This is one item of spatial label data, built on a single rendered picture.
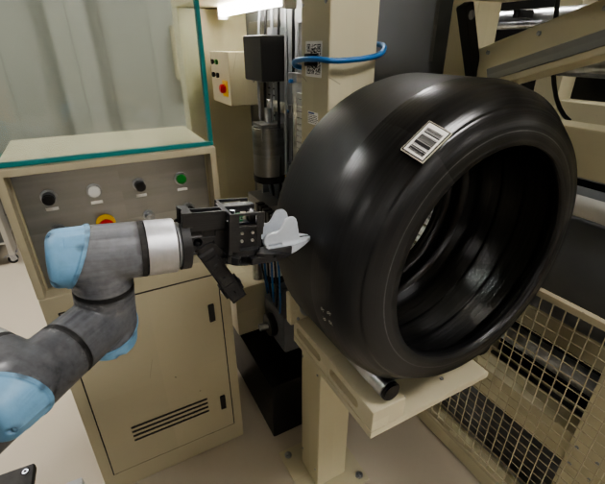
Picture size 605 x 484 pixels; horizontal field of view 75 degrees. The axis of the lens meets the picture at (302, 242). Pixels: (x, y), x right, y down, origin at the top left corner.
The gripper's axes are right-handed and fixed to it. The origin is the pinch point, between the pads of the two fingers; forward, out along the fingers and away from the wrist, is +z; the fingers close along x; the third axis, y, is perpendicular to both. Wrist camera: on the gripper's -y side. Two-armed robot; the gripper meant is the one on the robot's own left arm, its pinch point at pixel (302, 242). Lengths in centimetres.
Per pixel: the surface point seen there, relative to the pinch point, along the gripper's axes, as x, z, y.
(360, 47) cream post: 28, 27, 32
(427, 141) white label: -11.1, 12.0, 18.3
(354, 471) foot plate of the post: 28, 51, -119
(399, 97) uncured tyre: 0.1, 15.4, 23.4
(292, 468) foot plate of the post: 41, 30, -121
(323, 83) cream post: 30.3, 19.2, 24.1
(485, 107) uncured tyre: -10.8, 22.5, 23.3
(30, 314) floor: 212, -72, -130
